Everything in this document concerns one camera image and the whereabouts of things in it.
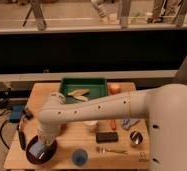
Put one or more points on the wooden table board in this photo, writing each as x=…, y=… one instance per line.
x=77, y=136

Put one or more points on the blue box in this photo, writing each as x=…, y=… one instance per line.
x=16, y=113

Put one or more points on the blue sponge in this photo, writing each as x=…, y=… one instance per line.
x=37, y=150

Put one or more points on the green tray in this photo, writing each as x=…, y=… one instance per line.
x=97, y=88

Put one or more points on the blue cup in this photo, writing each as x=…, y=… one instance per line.
x=79, y=157

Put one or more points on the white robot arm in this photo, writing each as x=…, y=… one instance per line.
x=166, y=108

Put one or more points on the purple bowl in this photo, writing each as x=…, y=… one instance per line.
x=48, y=154

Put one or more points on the blue grey toy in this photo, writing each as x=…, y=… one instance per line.
x=127, y=123

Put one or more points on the orange fruit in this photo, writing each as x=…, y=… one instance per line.
x=114, y=88

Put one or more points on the white cup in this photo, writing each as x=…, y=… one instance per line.
x=91, y=125

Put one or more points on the small metal cup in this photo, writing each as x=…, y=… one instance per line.
x=136, y=138

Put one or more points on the orange carrot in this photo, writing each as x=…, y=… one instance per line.
x=113, y=124

